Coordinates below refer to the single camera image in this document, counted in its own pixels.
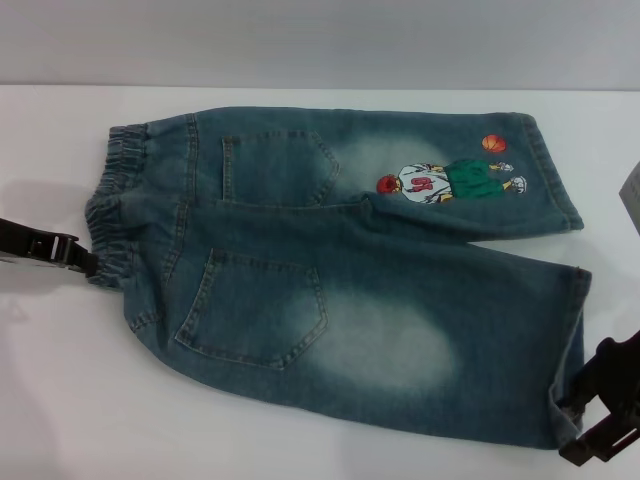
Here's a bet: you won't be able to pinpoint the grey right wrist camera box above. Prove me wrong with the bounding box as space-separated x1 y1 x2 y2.
618 159 640 232

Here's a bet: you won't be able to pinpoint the blue denim shorts with cartoon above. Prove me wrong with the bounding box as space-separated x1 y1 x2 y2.
85 105 594 464

